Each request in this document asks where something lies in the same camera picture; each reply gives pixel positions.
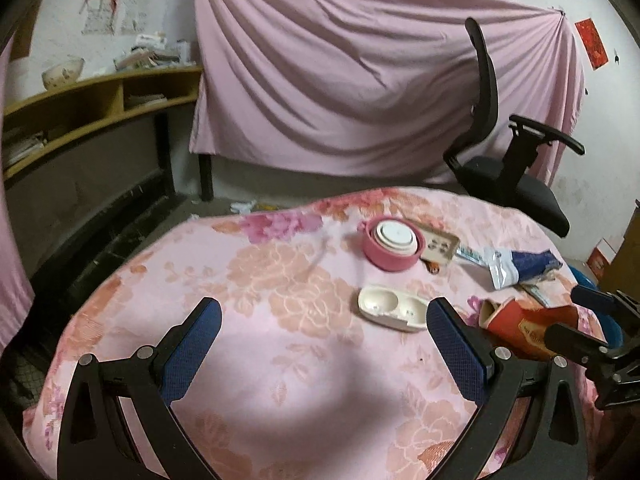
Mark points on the blue plastic bin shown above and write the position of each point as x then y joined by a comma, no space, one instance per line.
611,327

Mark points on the blue white foil pouch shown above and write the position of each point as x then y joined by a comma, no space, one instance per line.
530,262

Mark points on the white blue sachet strip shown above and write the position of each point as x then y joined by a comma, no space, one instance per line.
472,256

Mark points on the green white paper packet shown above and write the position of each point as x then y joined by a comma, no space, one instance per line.
537,293

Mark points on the pink floral tablecloth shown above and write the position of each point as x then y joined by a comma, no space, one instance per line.
300,360

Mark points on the pile of papers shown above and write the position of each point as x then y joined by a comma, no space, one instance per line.
150,55

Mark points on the stack of books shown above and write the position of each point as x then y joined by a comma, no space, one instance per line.
22,147

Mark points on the patterned ceramic bowl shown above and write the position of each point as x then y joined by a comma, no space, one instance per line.
62,75

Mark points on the black metal frame leg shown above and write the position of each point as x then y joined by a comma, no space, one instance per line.
206,180

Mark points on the cardboard box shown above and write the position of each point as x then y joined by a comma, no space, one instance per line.
625,255

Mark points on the pink round container white lid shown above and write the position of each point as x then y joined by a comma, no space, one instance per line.
372,255

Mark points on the red wall poster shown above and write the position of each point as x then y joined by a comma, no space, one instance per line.
592,42

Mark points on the floor litter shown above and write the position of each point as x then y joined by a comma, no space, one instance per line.
250,206

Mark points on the flat papers in shelf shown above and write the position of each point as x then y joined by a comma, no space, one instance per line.
145,100

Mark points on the wooden shelf unit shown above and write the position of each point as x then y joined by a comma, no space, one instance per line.
100,110
90,195

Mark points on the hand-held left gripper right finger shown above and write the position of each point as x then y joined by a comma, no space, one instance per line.
455,350

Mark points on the beige phone case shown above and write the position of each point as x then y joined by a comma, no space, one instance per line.
441,249

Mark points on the cream plastic case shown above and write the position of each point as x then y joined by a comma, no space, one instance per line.
385,305

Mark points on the red box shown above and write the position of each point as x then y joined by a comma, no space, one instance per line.
602,257

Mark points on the red paper cup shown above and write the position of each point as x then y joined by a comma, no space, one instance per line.
510,325

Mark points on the pink cloth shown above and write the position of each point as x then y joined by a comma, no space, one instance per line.
12,270

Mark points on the black office chair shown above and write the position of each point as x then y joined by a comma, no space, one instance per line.
500,185

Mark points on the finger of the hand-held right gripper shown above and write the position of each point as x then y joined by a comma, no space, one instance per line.
575,341
592,295

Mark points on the pink hanging curtain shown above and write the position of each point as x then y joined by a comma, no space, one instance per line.
325,70

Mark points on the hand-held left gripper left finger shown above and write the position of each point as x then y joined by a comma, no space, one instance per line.
195,340

